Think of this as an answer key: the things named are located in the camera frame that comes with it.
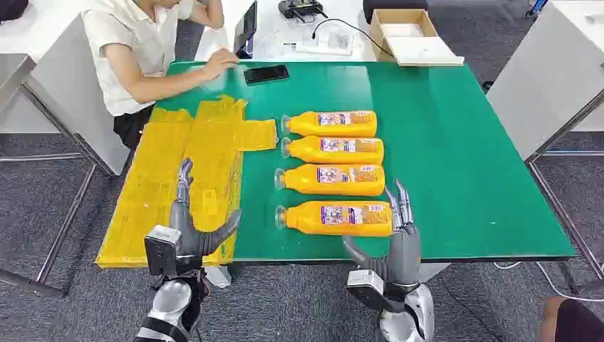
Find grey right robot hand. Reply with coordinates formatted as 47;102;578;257
341;177;422;289

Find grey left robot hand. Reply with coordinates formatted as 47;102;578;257
168;157;243;276

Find orange drink bottle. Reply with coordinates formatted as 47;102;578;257
274;163;387;197
274;200;395;238
280;110;378;139
280;135;385;166

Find work table with white legs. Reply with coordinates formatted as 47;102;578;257
204;256;579;290

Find yellow plastic sheet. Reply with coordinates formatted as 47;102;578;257
95;95;279;269

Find green table mat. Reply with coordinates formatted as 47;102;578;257
153;60;578;264

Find person's right hand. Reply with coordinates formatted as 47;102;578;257
200;48;240;81

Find black smartphone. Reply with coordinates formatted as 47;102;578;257
243;64;291;86

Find person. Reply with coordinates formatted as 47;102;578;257
80;0;240;151
538;297;604;342

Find open cardboard box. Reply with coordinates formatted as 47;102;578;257
368;8;466;67

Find white table with steel legs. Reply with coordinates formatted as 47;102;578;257
0;0;130;299
486;0;604;294

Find white power strip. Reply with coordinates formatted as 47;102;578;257
282;41;353;56

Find white desk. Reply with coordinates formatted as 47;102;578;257
194;0;378;62

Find black remote controller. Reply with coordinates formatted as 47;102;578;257
277;0;329;24

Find blue tool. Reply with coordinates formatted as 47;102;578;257
526;0;548;19

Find black bag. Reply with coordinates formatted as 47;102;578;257
0;0;29;23

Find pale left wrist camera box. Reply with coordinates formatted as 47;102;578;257
143;224;182;277

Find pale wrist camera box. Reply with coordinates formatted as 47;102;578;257
345;269;392;313
143;224;182;277

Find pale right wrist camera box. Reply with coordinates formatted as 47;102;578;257
345;269;392;313

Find white floor cable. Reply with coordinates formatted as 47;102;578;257
493;261;604;303

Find black cable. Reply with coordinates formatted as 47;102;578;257
311;19;385;58

